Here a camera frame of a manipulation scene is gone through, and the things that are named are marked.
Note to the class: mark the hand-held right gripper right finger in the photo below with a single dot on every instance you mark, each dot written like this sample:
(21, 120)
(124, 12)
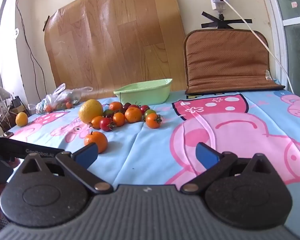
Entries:
(206, 155)

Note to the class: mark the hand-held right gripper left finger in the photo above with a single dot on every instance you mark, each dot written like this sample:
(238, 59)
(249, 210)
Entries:
(86, 155)

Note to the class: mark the orange mandarin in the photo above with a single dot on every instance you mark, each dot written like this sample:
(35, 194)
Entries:
(96, 140)
(133, 115)

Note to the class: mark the large yellow orange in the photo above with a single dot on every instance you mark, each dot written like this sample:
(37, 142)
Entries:
(90, 111)

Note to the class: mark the pile of cherry tomatoes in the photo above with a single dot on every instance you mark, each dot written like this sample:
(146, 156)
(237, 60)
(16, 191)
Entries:
(153, 121)

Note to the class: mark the light green plastic basin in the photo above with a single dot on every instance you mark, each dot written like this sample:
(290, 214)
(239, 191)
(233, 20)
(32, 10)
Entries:
(142, 95)

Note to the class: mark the small yellow orange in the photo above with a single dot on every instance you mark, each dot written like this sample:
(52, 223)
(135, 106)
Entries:
(21, 119)

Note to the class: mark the cartoon pig printed bedsheet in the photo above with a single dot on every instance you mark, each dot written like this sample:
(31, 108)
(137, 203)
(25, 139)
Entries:
(145, 150)

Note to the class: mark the clear plastic bag of tomatoes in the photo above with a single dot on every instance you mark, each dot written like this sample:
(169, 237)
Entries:
(57, 100)

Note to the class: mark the brown seat cushion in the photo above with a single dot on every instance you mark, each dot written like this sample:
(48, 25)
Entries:
(227, 60)

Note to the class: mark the wood grain vinyl sheet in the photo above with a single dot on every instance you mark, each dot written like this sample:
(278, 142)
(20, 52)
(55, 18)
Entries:
(115, 42)

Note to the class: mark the crossed black tape strips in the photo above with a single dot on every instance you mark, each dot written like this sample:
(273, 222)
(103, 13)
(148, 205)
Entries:
(237, 22)

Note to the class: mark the white window frame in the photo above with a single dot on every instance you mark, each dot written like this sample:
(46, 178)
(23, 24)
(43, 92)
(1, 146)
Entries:
(277, 17)

